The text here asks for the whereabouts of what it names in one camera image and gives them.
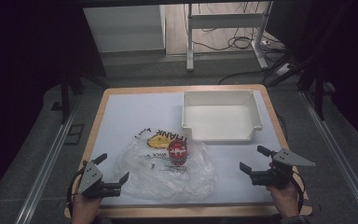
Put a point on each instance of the clear printed plastic bag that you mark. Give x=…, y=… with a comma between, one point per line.
x=155, y=180

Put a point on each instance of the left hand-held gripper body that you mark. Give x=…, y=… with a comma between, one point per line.
x=90, y=179

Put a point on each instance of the black metal stand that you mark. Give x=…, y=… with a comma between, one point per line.
x=318, y=93
x=65, y=96

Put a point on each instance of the person's left hand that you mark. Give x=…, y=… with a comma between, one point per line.
x=84, y=210

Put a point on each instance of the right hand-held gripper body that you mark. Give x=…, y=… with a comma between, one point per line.
x=273, y=177

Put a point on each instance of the white plastic bin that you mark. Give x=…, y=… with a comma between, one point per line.
x=220, y=119

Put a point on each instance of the grey cabinet panel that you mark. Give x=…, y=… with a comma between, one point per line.
x=124, y=28

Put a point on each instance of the metal floor rail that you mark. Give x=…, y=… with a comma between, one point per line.
x=338, y=155
x=45, y=168

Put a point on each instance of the white metal desk frame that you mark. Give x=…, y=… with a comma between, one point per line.
x=227, y=21

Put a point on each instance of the person's right hand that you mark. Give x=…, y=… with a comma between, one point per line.
x=286, y=199

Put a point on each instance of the white power strip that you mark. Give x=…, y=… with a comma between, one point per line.
x=284, y=69

